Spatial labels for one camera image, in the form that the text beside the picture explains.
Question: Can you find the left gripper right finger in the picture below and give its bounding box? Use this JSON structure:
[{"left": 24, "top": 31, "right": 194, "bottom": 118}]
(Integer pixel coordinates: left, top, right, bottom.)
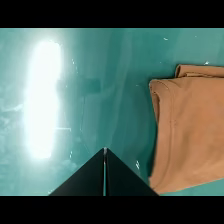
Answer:
[{"left": 105, "top": 147, "right": 160, "bottom": 197}]

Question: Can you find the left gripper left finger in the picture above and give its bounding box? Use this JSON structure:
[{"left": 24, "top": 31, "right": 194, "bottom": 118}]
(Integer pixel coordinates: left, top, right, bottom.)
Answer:
[{"left": 49, "top": 147, "right": 106, "bottom": 197}]

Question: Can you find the orange T-shirt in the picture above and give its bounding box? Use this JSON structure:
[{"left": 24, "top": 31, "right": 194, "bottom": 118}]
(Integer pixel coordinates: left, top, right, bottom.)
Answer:
[{"left": 147, "top": 63, "right": 224, "bottom": 196}]

